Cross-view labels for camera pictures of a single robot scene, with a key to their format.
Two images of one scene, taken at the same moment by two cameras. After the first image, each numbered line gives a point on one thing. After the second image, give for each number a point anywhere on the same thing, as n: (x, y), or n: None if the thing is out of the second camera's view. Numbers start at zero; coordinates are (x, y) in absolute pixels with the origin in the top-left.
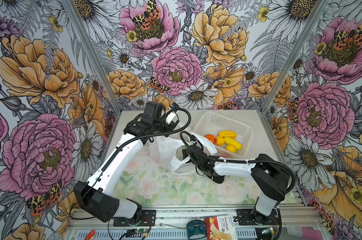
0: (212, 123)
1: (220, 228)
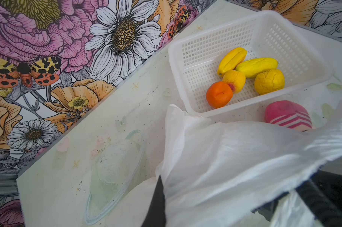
0: (194, 62)
1: None
